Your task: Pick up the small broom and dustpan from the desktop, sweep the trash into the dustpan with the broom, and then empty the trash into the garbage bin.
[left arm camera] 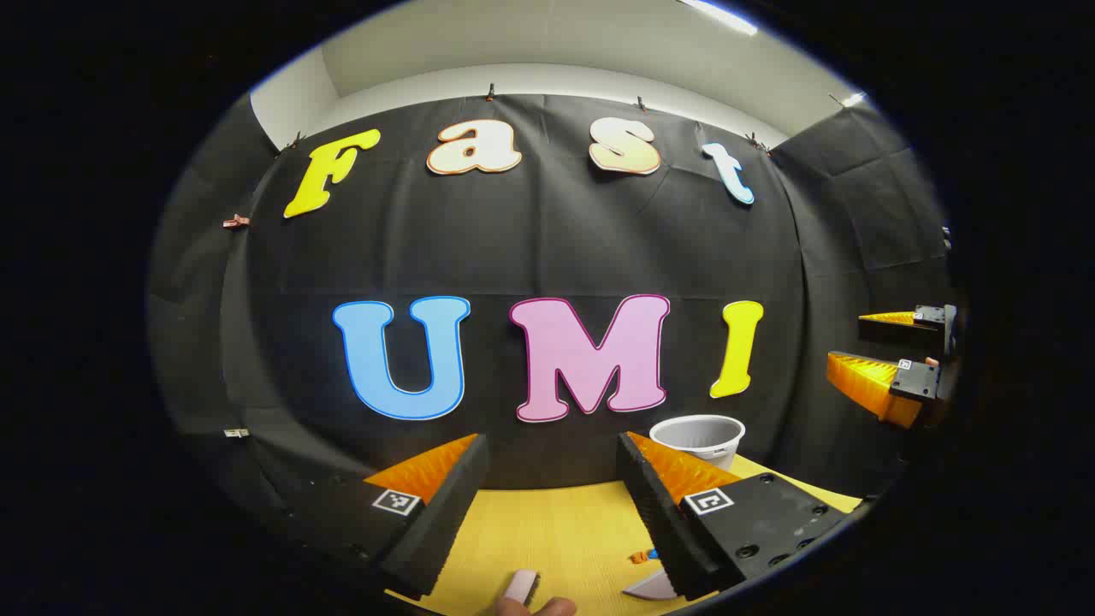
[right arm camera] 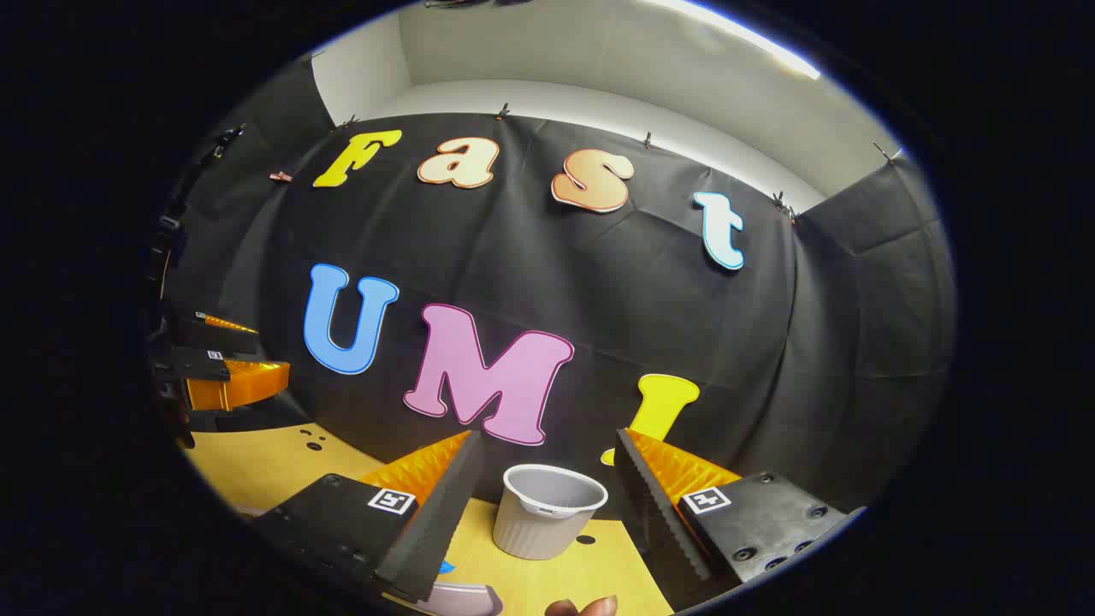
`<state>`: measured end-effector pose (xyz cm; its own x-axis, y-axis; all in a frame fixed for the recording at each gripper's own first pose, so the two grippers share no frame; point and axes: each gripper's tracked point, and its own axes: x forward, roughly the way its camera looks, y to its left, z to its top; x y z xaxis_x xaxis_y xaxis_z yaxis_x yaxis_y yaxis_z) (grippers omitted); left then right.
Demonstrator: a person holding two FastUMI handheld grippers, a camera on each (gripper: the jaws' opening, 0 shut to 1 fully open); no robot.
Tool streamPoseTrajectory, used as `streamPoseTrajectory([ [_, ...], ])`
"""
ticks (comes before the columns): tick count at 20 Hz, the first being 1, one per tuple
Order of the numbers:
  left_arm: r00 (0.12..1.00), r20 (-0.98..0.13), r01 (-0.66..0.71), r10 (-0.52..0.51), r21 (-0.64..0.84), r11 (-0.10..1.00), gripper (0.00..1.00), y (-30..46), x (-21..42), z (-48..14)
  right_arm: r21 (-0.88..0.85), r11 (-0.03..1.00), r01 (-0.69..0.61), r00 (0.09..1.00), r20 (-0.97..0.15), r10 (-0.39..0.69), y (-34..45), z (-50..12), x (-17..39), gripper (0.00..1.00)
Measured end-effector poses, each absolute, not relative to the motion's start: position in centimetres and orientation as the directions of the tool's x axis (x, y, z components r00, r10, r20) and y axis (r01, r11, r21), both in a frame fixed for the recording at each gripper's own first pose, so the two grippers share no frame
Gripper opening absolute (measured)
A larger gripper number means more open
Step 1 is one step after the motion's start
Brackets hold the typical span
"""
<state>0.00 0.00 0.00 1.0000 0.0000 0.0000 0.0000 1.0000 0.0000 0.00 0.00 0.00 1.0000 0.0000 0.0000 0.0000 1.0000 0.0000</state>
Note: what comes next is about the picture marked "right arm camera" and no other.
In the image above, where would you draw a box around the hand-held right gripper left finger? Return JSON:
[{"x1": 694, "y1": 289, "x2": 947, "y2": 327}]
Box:
[{"x1": 252, "y1": 430, "x2": 486, "y2": 602}]

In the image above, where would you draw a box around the wooden desktop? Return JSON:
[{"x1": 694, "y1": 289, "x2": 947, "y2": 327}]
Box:
[{"x1": 184, "y1": 422, "x2": 677, "y2": 616}]

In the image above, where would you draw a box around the black backdrop cloth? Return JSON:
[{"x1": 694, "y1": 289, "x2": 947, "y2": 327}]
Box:
[{"x1": 158, "y1": 56, "x2": 957, "y2": 514}]

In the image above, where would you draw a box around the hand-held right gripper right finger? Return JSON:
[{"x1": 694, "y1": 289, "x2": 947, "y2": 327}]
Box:
[{"x1": 613, "y1": 427, "x2": 867, "y2": 613}]

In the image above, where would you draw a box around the white ribbed garbage bin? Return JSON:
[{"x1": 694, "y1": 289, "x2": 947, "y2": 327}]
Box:
[{"x1": 492, "y1": 464, "x2": 609, "y2": 562}]

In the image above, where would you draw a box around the pale lilac dustpan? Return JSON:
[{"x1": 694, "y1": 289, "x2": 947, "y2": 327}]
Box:
[{"x1": 417, "y1": 582, "x2": 504, "y2": 616}]

